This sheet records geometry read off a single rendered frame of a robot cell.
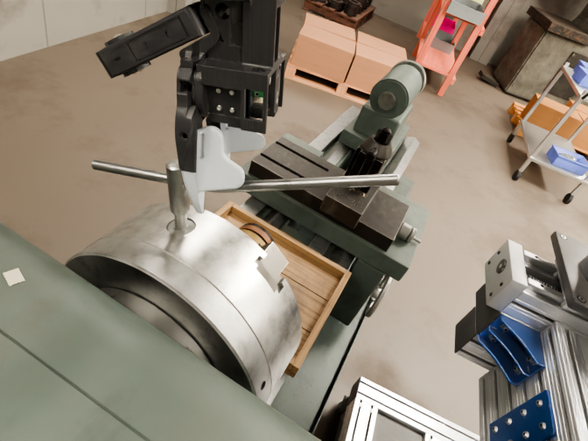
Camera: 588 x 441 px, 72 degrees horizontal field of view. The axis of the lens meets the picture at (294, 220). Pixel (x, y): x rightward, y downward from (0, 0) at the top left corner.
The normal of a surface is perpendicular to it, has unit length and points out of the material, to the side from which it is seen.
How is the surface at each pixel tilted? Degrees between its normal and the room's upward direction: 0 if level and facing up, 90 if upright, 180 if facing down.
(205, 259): 6
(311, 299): 0
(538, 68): 90
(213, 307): 22
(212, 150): 72
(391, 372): 0
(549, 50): 90
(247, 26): 87
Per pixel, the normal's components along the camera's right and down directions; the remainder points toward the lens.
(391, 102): -0.44, 0.51
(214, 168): -0.16, 0.36
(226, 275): 0.52, -0.52
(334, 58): -0.16, 0.64
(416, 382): 0.29, -0.70
